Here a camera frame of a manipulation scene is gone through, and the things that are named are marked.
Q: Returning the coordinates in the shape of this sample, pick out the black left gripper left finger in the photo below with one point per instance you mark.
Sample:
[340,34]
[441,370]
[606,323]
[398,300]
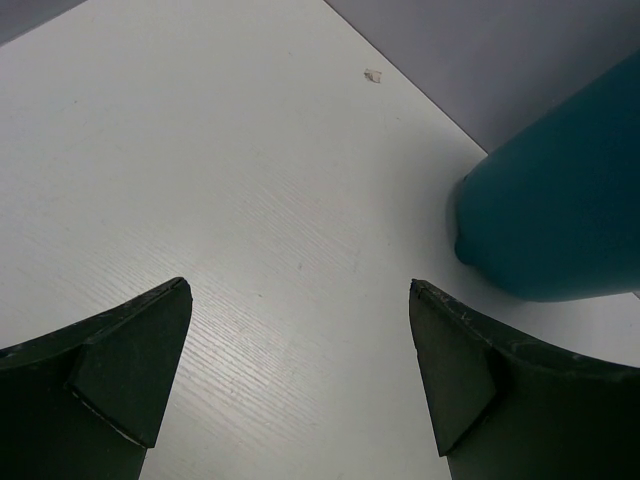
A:
[87,401]

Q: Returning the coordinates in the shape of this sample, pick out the teal bin with yellow rim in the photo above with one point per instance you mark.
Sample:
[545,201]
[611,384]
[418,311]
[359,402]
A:
[553,214]

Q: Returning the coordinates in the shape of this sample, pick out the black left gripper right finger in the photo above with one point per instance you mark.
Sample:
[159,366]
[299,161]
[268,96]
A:
[506,405]

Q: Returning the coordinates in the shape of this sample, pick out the small white paper scrap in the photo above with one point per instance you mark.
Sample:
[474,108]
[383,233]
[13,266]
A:
[373,76]

